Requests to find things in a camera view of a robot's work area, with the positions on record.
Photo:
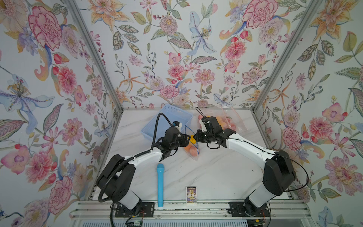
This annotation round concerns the clear blue zip-top bag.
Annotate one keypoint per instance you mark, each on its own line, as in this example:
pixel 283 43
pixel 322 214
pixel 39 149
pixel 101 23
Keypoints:
pixel 190 132

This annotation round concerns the blue perforated plastic basket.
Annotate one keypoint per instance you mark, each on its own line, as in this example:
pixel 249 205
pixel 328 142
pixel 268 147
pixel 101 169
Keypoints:
pixel 173 114

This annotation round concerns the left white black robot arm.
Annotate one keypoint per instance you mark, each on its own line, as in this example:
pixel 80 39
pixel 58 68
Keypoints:
pixel 116 178

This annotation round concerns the small purple card box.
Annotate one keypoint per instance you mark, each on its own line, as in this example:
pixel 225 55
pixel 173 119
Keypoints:
pixel 191 195

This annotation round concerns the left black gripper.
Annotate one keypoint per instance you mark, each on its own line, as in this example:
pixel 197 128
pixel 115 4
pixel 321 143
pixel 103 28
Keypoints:
pixel 184 138

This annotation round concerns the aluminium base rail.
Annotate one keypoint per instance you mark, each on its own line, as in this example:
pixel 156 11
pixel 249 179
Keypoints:
pixel 204 209

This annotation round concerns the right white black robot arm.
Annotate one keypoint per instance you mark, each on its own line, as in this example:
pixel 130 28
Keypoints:
pixel 277 166

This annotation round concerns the light blue toy microphone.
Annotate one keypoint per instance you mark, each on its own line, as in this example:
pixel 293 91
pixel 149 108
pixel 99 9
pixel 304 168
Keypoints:
pixel 160 185

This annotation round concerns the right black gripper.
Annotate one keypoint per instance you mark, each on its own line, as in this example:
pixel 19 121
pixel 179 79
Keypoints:
pixel 198 138

